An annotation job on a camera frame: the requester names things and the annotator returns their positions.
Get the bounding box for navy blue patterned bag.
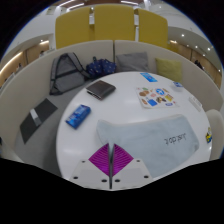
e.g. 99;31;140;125
85;55;118;80

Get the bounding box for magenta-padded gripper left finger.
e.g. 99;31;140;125
69;143;112;190

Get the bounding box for blue rectangular box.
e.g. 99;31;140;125
65;104;92;130

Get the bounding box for small blue and white box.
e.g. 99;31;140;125
171;80;185;93

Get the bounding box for grey backpack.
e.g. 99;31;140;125
49;52;91;96

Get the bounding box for grey cushion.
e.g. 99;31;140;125
115;51;151;74

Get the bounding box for black laptop sleeve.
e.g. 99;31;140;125
19;97;59;145

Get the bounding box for yellow divider panel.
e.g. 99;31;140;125
54;7;93;50
134;8;169;49
93;3;137;42

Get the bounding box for yellow-green cushion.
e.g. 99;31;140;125
154;57;184;84

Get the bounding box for curved beige sofa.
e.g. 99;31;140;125
0;39;224;161

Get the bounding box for dark brown wallet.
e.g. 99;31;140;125
85;79;117;101

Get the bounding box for light blue towel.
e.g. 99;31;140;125
95;114;201;179

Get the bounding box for ceiling lights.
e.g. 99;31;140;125
58;0;141;10

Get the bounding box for blue card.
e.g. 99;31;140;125
139;71;159;83

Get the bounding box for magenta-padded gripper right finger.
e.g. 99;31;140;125
110;143;154;190

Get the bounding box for flat white box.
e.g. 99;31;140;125
188;96;204;113

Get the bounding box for colourful sticker sheet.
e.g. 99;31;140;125
135;85;180;109

